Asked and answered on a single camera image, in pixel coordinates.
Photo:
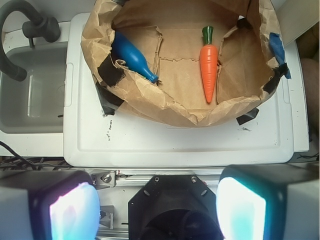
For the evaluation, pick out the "grey sink basin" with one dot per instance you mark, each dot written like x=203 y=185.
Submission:
x=36 y=104

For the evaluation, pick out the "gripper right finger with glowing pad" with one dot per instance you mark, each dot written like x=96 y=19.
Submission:
x=269 y=202

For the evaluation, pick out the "brown paper bag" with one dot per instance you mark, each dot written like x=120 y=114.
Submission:
x=169 y=35

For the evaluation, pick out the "blue tape strip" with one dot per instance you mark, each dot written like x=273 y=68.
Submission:
x=276 y=45

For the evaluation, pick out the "blue plastic bottle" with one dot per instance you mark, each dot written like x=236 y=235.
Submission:
x=124 y=50

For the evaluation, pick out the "orange toy carrot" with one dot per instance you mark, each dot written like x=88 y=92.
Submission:
x=208 y=59

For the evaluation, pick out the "white plastic tray lid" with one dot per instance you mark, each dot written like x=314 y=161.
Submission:
x=92 y=139

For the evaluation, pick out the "aluminium frame rail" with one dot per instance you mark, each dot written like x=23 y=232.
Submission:
x=138 y=177

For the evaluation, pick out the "grey faucet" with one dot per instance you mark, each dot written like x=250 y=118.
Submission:
x=39 y=25

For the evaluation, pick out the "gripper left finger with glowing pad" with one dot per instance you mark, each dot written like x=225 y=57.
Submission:
x=48 y=205

